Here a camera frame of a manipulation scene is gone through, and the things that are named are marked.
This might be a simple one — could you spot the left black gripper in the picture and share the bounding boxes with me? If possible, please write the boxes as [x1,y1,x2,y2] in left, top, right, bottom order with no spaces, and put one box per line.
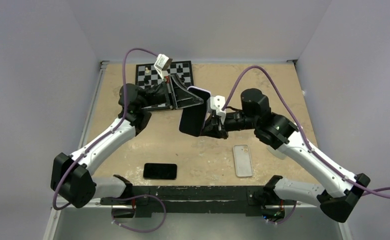
[139,75,205,111]

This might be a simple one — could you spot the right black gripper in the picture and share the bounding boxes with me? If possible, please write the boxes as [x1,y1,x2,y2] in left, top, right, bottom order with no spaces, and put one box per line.
[198,110,259,138]

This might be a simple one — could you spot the phone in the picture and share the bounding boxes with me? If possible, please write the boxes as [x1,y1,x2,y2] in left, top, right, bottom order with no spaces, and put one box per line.
[178,86,211,137]
[143,163,178,180]

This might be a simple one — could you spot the white phone case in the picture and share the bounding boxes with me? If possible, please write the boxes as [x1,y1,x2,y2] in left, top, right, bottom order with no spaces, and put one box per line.
[232,144,254,178]

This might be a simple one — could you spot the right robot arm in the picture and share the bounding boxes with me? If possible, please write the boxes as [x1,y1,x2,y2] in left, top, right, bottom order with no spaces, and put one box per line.
[201,88,371,223]

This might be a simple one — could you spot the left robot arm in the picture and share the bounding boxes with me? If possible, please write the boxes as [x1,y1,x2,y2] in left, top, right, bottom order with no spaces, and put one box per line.
[50,82,169,211]

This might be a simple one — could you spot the black chess piece back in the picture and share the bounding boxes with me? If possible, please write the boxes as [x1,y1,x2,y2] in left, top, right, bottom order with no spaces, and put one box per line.
[176,65,183,73]

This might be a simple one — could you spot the black chess piece left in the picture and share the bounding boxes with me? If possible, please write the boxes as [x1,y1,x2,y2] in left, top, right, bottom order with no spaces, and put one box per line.
[143,77,150,85]

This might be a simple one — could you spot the black white chessboard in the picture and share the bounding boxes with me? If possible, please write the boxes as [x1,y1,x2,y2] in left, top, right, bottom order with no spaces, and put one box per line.
[135,60,194,112]

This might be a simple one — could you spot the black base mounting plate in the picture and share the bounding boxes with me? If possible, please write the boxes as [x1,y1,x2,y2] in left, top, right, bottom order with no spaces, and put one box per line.
[100,185,297,220]

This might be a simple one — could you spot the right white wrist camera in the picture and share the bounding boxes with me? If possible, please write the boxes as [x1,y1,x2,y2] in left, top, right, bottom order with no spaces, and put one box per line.
[207,95,226,118]

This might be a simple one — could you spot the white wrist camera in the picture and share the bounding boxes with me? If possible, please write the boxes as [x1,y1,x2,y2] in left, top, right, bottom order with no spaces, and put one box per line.
[153,54,173,81]
[207,95,226,118]

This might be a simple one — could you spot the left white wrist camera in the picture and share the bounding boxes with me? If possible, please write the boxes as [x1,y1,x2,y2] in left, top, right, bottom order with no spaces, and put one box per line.
[153,54,173,81]

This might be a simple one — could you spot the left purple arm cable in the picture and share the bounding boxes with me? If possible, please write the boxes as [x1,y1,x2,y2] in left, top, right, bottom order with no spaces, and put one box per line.
[51,47,159,212]

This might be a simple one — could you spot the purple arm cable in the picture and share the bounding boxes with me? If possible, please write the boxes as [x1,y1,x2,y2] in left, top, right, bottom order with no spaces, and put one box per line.
[223,65,390,200]
[51,47,159,212]

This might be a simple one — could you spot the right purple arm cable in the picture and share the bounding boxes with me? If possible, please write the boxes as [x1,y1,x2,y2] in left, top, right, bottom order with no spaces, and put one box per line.
[223,65,390,200]

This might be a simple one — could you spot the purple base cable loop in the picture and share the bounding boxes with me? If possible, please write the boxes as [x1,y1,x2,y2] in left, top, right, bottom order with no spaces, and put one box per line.
[110,194,169,235]

